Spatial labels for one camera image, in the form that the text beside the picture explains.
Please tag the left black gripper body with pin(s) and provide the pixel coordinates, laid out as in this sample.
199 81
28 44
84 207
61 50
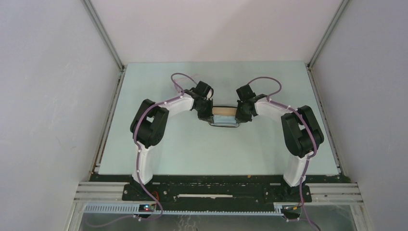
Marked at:
205 110

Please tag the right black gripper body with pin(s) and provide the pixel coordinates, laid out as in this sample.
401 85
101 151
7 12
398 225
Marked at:
242 114

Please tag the blue cleaning cloth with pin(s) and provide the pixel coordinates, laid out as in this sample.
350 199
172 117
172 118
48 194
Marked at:
224 121

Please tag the black glasses case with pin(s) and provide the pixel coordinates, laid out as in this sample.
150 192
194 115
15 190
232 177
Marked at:
225 111

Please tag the pink transparent sunglasses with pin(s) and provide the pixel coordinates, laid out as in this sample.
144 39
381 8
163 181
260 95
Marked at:
185 82

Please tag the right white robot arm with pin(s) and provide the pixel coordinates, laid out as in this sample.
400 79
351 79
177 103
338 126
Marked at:
301 131

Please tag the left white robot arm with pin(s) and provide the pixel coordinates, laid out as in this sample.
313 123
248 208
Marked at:
149 124

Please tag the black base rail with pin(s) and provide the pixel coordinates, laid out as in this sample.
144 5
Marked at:
219 193

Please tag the slotted cable duct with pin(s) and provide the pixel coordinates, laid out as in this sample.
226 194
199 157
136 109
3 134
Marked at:
144 209

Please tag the left corner frame post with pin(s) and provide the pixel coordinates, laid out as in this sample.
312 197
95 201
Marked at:
95 18

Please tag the corner frame post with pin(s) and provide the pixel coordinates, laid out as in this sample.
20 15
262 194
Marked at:
95 18
328 32

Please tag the right corner frame post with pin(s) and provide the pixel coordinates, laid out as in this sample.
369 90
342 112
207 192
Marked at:
328 32

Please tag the aluminium frame extrusion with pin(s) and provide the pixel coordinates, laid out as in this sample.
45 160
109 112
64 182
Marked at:
99 197

